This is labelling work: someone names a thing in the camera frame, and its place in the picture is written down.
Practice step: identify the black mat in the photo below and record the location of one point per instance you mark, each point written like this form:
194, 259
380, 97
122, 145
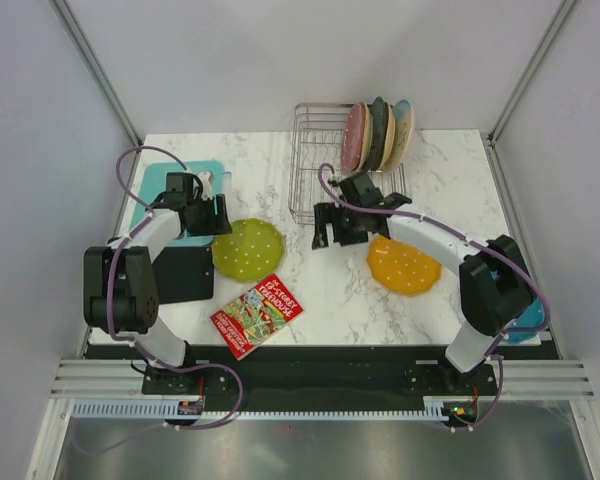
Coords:
184, 274

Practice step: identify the white slotted cable duct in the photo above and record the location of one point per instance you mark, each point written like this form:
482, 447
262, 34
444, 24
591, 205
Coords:
177, 410

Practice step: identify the teal cutting board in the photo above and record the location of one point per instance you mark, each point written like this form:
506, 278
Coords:
153, 183

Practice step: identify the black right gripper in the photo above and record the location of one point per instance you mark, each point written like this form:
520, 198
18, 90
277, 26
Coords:
328, 213

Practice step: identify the beige illustrated plate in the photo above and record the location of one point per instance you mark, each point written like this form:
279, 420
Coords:
367, 135

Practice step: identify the cream and blue plate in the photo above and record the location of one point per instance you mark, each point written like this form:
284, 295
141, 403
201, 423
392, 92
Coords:
403, 116

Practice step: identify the dark teal plate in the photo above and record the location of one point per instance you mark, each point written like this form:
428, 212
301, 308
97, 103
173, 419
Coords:
380, 111

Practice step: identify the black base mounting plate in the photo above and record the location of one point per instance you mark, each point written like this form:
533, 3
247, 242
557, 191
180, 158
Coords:
330, 378

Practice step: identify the wire dish rack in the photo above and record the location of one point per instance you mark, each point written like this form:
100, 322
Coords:
317, 138

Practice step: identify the blue polka dot plate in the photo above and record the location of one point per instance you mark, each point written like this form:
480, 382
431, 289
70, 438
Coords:
532, 316

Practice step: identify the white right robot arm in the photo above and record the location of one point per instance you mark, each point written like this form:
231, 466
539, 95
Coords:
498, 296

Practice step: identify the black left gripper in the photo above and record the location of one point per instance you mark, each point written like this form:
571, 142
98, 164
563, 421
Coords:
217, 224

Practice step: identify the red children's book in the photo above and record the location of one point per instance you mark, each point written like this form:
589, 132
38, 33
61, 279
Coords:
255, 316

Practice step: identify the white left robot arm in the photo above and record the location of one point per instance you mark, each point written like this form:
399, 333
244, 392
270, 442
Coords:
120, 294

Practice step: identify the pink polka dot plate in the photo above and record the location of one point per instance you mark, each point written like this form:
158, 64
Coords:
352, 140

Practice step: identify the green polka dot plate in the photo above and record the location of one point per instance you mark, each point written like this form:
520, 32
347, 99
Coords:
252, 251

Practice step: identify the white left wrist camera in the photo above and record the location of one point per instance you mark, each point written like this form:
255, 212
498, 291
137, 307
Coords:
205, 181

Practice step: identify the orange polka dot plate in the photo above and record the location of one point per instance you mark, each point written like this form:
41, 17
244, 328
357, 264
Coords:
401, 268

